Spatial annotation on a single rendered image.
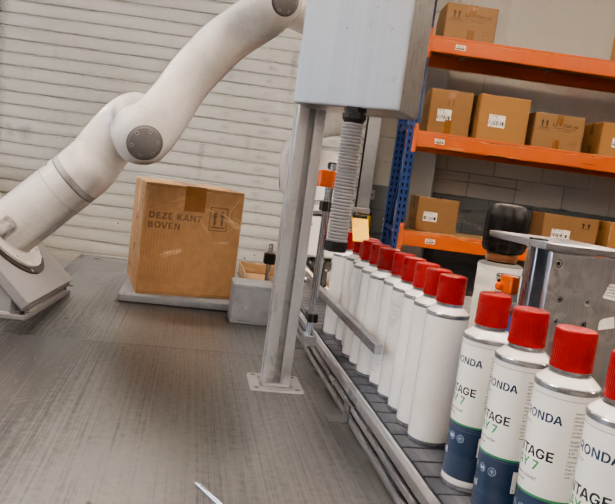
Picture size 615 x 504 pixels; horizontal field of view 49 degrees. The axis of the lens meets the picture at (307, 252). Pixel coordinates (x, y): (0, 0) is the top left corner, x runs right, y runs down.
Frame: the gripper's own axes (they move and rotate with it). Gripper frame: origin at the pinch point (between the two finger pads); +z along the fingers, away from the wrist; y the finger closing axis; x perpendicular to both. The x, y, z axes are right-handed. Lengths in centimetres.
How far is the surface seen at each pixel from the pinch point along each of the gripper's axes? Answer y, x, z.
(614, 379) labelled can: -2, -109, 26
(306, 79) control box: -17, -61, -18
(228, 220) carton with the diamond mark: -21.8, 10.0, -14.8
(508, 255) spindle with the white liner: 28.0, -37.6, -1.4
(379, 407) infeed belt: -3, -61, 29
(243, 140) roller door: 5, 355, -178
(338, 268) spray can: -2.4, -28.2, 2.7
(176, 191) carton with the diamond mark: -35.1, 6.1, -19.3
